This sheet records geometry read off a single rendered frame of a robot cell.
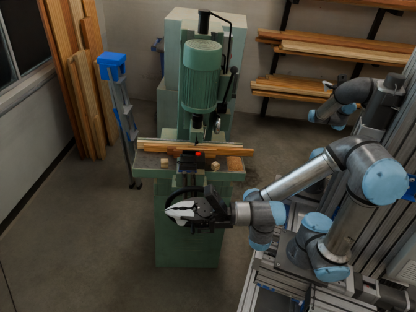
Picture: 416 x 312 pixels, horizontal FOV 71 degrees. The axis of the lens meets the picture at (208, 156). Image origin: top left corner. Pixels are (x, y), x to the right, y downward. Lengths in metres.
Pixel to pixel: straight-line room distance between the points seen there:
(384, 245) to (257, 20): 2.83
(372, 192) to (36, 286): 2.03
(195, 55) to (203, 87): 0.15
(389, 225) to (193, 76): 1.04
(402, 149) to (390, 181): 0.34
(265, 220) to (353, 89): 0.79
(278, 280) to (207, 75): 0.98
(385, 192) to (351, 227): 0.18
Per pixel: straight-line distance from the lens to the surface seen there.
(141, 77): 4.07
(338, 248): 1.10
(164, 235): 1.93
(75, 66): 2.72
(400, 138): 1.19
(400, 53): 3.70
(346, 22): 3.90
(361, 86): 1.45
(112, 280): 2.22
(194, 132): 1.54
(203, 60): 1.33
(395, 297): 1.56
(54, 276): 2.33
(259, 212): 0.90
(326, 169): 1.00
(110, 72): 2.21
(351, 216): 1.00
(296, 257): 1.34
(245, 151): 1.68
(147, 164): 1.58
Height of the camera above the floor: 1.89
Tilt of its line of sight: 37 degrees down
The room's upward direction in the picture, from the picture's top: 7 degrees clockwise
